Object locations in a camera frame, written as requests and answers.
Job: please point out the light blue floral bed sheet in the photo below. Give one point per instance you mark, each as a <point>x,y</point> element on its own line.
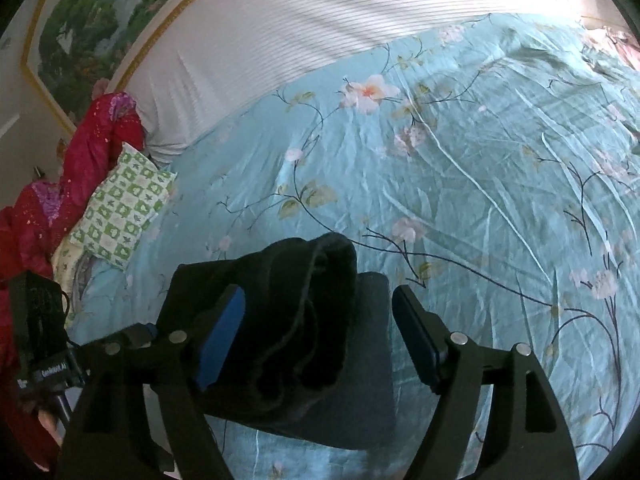
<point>450,160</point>

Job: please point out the white striped bed sheet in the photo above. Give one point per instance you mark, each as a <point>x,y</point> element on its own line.
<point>300,20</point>

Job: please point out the black pants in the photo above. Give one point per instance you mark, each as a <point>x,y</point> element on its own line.
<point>300,320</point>

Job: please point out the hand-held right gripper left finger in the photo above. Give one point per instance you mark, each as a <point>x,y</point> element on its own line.
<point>220,340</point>

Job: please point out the green checked pillow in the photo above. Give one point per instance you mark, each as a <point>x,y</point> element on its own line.
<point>125,205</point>

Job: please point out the pale yellow cloth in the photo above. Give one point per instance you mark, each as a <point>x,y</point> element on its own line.
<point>72,275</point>

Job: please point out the landscape wall mural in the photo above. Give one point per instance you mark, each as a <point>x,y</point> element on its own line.
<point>95,35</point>

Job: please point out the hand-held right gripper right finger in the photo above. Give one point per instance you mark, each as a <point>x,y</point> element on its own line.
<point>417,340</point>

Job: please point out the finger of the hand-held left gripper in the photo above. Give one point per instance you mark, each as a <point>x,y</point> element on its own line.
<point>137,335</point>

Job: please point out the red quilt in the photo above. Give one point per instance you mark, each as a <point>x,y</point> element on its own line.
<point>100,150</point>

